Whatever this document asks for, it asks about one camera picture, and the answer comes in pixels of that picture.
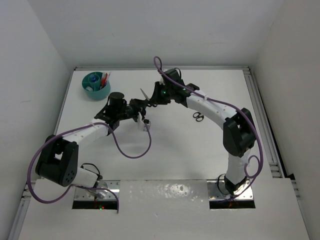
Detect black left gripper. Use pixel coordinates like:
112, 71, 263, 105
116, 98, 148, 123

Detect black handled scissors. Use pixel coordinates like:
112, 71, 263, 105
192, 112, 204, 122
140, 88, 158, 108

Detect red gel pen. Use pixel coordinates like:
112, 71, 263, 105
100, 72, 108, 89

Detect blue cap glue bottle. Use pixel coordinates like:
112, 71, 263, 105
89, 74, 99, 83

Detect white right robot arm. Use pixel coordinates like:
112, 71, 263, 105
149, 68, 256, 194

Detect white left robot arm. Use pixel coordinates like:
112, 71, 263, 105
35, 92, 150, 188

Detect teal round organizer container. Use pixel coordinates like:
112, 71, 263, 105
81, 71, 111, 101

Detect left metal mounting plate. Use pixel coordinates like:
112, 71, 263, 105
74, 180, 120, 202

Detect metal mounting plate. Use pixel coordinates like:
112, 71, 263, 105
206, 179, 254, 202
74, 180, 120, 202

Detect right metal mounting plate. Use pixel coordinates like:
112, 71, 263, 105
206, 179, 254, 202

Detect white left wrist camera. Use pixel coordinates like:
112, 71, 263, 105
137, 112, 151, 132

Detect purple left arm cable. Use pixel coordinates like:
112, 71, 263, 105
26, 119, 152, 214

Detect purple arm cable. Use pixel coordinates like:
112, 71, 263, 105
153, 56, 263, 201
26, 119, 152, 214

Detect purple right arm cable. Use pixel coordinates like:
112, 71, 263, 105
153, 56, 263, 201

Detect black cable at base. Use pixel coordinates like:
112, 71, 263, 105
216, 173, 230, 195

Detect aluminium frame rail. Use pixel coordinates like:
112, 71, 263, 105
243, 67, 281, 166

